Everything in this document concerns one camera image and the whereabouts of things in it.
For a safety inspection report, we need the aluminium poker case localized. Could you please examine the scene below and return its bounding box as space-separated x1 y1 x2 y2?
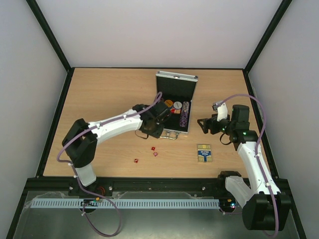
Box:
156 71 198 140

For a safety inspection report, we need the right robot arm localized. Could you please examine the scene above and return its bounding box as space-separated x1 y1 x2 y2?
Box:
197 102 291 231

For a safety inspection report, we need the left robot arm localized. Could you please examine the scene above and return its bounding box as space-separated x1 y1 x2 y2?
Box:
57 102 171 187

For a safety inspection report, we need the playing card box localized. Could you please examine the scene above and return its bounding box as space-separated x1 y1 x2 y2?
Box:
197 144 212 162

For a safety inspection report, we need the purple chip stack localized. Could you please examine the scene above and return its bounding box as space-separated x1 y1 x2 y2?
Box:
179 102 190 127

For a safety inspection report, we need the orange dealer button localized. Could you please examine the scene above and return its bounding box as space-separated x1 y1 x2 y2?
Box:
164 100 173 109

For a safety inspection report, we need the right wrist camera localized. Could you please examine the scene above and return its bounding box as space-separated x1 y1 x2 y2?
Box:
212 101 228 121

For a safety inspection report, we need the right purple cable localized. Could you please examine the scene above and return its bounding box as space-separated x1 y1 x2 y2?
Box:
219 93 280 237

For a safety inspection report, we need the purple cable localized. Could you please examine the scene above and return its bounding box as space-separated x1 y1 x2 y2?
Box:
219 93 280 237
57 91 163 237

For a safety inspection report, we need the grey slotted cable duct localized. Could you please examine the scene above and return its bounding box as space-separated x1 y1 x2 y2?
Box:
30 198 220 209

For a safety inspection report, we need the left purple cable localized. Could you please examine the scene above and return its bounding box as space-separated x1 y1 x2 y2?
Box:
57 91 163 237

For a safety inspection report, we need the black frame rail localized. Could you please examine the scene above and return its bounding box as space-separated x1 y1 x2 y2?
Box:
24 176 290 197

